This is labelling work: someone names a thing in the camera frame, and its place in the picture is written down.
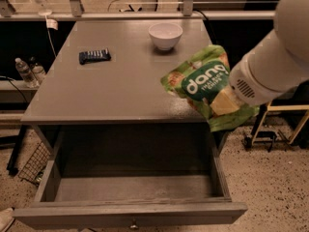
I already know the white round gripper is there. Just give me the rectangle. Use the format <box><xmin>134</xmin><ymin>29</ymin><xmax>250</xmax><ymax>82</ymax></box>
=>
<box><xmin>211</xmin><ymin>30</ymin><xmax>309</xmax><ymax>115</ymax></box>

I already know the white ceramic bowl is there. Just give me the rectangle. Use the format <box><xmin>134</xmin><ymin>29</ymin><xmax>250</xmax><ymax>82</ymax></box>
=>
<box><xmin>148</xmin><ymin>22</ymin><xmax>183</xmax><ymax>50</ymax></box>

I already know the clear plastic water bottle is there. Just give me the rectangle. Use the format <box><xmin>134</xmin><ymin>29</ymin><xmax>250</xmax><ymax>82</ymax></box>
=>
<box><xmin>15</xmin><ymin>58</ymin><xmax>39</xmax><ymax>88</ymax></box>

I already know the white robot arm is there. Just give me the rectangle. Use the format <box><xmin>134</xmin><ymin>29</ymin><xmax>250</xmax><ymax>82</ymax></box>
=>
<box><xmin>211</xmin><ymin>0</ymin><xmax>309</xmax><ymax>115</ymax></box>

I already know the black cable left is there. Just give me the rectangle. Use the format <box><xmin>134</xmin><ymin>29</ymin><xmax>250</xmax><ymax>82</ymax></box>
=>
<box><xmin>0</xmin><ymin>75</ymin><xmax>29</xmax><ymax>104</ymax></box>

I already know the yellow metal cart frame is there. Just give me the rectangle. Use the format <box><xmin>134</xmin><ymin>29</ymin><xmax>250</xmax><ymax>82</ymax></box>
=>
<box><xmin>242</xmin><ymin>100</ymin><xmax>309</xmax><ymax>153</ymax></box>

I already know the grey open drawer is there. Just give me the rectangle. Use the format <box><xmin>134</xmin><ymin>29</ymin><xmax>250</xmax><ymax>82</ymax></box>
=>
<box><xmin>14</xmin><ymin>123</ymin><xmax>247</xmax><ymax>230</ymax></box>

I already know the black wire basket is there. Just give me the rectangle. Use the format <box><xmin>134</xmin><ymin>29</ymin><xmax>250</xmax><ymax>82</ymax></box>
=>
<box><xmin>18</xmin><ymin>142</ymin><xmax>50</xmax><ymax>186</ymax></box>

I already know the grey cabinet counter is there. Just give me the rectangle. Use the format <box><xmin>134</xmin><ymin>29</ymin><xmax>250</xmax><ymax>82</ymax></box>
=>
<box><xmin>22</xmin><ymin>18</ymin><xmax>210</xmax><ymax>125</ymax></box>

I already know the green rice chip bag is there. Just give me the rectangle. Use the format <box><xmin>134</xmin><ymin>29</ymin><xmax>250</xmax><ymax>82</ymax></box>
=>
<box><xmin>160</xmin><ymin>44</ymin><xmax>260</xmax><ymax>132</ymax></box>

